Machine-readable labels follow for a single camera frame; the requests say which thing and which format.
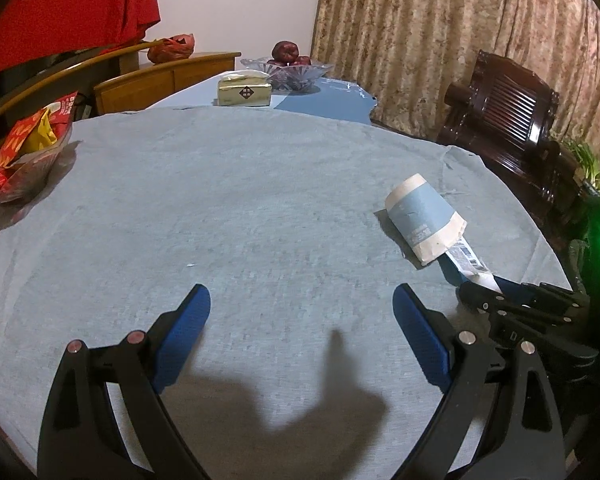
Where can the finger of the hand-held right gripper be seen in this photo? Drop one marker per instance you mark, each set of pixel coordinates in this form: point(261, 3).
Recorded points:
point(535, 292)
point(480, 298)

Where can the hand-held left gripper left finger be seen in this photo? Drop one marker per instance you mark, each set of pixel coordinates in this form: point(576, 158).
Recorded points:
point(180, 340)

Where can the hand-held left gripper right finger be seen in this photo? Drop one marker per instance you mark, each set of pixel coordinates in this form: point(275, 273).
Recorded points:
point(422, 340)

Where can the white barcode wrapper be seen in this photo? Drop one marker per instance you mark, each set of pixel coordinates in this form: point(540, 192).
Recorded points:
point(467, 260)

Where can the blue white toothpaste box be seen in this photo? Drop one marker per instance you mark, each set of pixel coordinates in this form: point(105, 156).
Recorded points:
point(420, 215)

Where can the green potted plant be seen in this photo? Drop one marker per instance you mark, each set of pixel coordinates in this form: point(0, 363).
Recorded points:
point(587, 165)

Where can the grey-blue tablecloth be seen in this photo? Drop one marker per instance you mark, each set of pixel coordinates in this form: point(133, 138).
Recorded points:
point(255, 210)

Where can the dark wooden armchair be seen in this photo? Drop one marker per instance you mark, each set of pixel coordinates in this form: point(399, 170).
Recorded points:
point(510, 125)

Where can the red snack bags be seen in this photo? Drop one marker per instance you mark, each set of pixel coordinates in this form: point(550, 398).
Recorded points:
point(35, 175)

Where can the blue tablecloth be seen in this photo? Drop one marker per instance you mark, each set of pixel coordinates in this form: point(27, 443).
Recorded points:
point(330, 101)

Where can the yellow snack packet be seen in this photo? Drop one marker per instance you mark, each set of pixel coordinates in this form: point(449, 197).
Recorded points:
point(42, 130)

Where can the patterned red snack packet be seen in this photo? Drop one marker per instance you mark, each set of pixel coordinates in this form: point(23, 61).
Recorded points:
point(17, 142)

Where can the beige tissue box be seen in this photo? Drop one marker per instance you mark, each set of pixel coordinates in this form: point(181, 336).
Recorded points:
point(245, 91)

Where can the wooden cabinet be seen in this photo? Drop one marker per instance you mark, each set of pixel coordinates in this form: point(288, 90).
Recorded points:
point(145, 80)

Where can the beige patterned curtain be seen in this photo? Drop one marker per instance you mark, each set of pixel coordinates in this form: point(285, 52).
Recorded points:
point(455, 35)

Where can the glass fruit bowl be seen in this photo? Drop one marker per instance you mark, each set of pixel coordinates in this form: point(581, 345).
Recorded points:
point(295, 77)

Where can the red plastic bag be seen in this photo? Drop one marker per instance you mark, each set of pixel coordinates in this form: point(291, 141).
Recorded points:
point(172, 49)

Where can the dark red apple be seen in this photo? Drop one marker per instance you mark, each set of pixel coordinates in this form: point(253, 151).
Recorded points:
point(302, 61)
point(284, 51)

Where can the red cloth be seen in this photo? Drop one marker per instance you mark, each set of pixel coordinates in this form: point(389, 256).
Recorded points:
point(70, 5)

